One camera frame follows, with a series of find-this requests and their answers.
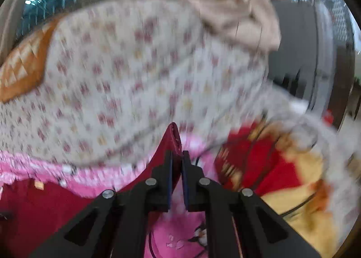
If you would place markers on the orange quilted cushion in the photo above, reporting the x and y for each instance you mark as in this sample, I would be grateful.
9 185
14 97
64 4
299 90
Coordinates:
25 63

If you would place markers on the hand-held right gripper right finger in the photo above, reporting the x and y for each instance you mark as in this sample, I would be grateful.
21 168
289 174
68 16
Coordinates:
185 179

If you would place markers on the dark red garment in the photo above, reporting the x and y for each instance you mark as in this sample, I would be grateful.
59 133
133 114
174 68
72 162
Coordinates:
42 212

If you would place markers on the red yellow cartoon blanket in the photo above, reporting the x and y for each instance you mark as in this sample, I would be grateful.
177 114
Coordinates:
299 167

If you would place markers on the white floral bed sheet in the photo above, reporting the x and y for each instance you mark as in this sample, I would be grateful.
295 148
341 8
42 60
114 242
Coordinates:
127 77

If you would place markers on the beige cloth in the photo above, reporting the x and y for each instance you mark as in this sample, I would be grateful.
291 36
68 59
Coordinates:
225 1

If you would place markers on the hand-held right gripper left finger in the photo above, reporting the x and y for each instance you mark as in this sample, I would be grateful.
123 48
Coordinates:
168 173

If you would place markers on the pink printed blanket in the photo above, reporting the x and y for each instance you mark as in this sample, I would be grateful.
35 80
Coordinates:
172 235

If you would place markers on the grey panel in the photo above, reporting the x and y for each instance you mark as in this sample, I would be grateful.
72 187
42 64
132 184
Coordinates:
293 43

